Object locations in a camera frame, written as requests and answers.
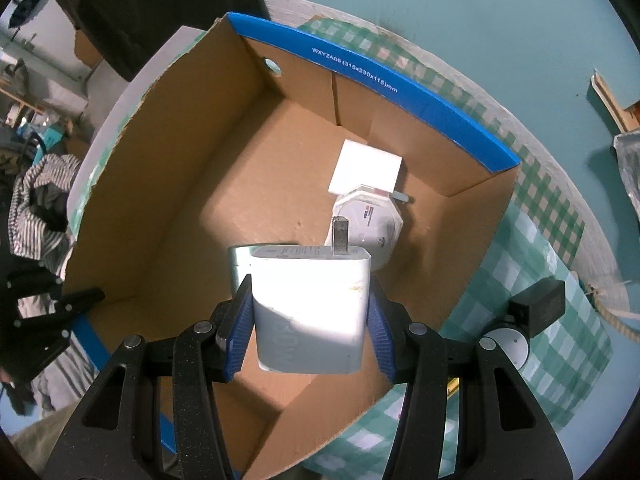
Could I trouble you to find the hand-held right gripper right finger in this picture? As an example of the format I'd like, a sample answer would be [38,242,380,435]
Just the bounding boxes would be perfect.
[367,280,576,480]

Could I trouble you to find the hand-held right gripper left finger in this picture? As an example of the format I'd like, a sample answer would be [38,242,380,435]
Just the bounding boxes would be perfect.
[45,274,257,480]

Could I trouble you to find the white octagonal charger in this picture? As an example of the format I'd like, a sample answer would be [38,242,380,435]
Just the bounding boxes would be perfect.
[331,185,407,272]

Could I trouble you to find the black power adapter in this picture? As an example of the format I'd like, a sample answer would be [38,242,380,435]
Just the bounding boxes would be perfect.
[509,280,567,339]

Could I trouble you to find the brown cardboard sheet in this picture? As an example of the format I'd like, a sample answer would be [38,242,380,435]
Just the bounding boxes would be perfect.
[73,26,103,70]

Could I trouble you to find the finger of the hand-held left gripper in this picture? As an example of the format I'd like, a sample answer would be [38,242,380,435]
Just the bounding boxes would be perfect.
[52,287,107,320]

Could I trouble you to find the brown cardboard box blue rim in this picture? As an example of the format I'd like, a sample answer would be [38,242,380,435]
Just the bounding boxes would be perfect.
[62,11,524,480]

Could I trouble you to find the small white cube charger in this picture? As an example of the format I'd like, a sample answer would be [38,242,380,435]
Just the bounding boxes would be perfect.
[328,139,414,205]

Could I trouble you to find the large white power adapter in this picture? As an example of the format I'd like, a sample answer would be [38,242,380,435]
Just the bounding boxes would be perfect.
[249,215,374,376]

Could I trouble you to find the white round plug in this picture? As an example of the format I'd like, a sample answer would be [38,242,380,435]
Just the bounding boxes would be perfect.
[481,327,532,372]

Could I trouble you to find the olive green cloth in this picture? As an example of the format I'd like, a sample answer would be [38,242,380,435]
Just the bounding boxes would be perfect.
[7,407,81,480]

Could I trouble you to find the striped grey white cloth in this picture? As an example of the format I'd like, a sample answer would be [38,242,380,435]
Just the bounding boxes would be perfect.
[9,152,85,273]

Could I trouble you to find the wooden piece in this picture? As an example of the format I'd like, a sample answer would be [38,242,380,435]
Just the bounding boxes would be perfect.
[591,71,640,137]

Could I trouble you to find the green white checkered tablecloth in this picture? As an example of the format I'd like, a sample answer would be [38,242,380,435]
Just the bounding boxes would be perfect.
[70,15,615,480]

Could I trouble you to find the dark cloth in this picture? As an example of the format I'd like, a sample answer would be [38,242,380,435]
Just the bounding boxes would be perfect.
[47,0,273,82]

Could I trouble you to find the clear plastic bag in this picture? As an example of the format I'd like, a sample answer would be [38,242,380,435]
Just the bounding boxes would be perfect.
[612,130,640,213]

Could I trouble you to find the beige rope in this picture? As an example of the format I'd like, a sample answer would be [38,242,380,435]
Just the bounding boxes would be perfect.
[581,277,640,347]

